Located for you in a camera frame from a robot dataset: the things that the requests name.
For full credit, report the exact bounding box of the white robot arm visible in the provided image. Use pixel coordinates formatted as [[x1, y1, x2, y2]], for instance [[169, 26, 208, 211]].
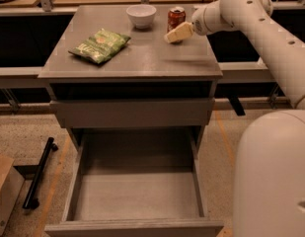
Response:
[[165, 0, 305, 237]]

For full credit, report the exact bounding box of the red coke can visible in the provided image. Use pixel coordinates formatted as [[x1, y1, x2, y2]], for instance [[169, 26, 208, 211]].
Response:
[[167, 6, 186, 32]]

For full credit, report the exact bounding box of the green chip bag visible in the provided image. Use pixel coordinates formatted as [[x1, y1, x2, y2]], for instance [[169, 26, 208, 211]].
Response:
[[68, 29, 130, 64]]

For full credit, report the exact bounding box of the black metal bar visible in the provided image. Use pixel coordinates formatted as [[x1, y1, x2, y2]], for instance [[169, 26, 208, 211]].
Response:
[[23, 137, 58, 209]]

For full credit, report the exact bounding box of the white ceramic bowl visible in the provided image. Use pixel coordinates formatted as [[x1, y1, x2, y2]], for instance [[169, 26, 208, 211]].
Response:
[[126, 4, 157, 29]]

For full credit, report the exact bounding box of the closed grey top drawer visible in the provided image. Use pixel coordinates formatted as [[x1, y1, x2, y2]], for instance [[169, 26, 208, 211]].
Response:
[[50, 99, 214, 128]]

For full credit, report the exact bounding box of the grey drawer cabinet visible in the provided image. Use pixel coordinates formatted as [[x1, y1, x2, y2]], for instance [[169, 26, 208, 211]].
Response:
[[39, 5, 222, 140]]

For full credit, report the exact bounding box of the brown cardboard box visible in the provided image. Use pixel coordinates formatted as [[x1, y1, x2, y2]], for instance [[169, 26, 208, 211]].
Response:
[[0, 153, 24, 236]]

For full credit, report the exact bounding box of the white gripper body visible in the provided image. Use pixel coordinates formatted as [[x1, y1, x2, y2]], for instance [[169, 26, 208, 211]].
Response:
[[191, 9, 209, 36]]

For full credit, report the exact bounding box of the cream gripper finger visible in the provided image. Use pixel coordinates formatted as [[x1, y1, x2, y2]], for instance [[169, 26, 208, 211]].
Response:
[[164, 22, 193, 43]]

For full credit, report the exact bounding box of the open grey middle drawer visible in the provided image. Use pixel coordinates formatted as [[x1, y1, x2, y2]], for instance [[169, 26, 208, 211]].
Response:
[[44, 127, 224, 237]]

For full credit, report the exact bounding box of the grey metal rail shelf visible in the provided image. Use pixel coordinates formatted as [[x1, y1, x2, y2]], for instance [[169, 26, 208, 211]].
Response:
[[0, 62, 274, 89]]

